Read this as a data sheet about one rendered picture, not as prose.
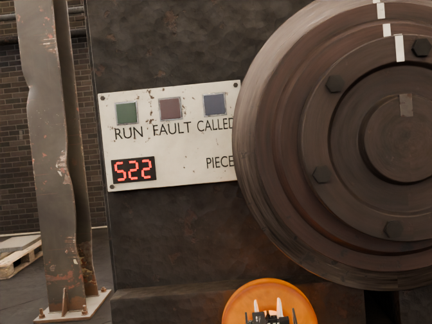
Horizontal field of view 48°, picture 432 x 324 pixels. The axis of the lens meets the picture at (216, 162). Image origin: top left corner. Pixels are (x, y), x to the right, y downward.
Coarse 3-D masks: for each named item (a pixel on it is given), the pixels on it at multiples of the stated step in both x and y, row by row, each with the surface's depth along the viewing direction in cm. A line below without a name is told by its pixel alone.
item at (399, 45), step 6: (378, 0) 73; (378, 6) 71; (378, 12) 71; (378, 18) 71; (384, 24) 69; (384, 30) 69; (384, 36) 69; (396, 36) 65; (402, 36) 65; (396, 42) 65; (402, 42) 65; (396, 48) 65; (402, 48) 65; (396, 54) 65; (402, 54) 65; (402, 60) 65
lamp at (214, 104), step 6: (204, 96) 87; (210, 96) 87; (216, 96) 87; (222, 96) 87; (204, 102) 87; (210, 102) 87; (216, 102) 87; (222, 102) 87; (204, 108) 88; (210, 108) 87; (216, 108) 87; (222, 108) 87; (210, 114) 88
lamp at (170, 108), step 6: (162, 102) 88; (168, 102) 88; (174, 102) 88; (162, 108) 88; (168, 108) 88; (174, 108) 88; (162, 114) 88; (168, 114) 88; (174, 114) 88; (180, 114) 88
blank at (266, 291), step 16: (240, 288) 81; (256, 288) 78; (272, 288) 78; (288, 288) 78; (240, 304) 78; (272, 304) 78; (288, 304) 78; (304, 304) 78; (224, 320) 79; (240, 320) 79; (304, 320) 78
